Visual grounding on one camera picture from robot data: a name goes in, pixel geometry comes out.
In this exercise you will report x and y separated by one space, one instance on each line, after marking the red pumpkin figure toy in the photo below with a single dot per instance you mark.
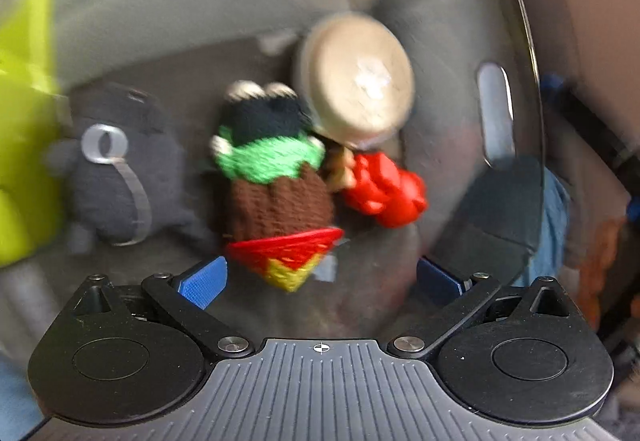
390 191

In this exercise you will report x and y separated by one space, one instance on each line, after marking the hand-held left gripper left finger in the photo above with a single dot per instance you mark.
202 282

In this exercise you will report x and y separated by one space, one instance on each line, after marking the blue grey plush mat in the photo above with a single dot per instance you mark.
15 396

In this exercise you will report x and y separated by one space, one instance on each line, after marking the black plush toy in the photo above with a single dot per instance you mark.
120 161

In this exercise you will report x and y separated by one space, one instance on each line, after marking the green brown crochet doll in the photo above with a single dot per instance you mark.
275 181

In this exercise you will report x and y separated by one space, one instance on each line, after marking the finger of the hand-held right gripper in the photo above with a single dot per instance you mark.
552 86

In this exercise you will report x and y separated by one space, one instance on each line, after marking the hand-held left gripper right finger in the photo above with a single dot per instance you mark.
440 279

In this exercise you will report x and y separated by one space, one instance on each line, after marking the grey transparent storage box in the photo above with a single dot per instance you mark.
150 21

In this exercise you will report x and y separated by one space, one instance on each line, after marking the orange knitted blanket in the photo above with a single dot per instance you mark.
602 261

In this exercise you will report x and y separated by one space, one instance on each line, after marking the lime green box lid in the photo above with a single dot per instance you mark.
25 146

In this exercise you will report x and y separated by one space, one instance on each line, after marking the round silver tin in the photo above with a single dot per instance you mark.
355 81

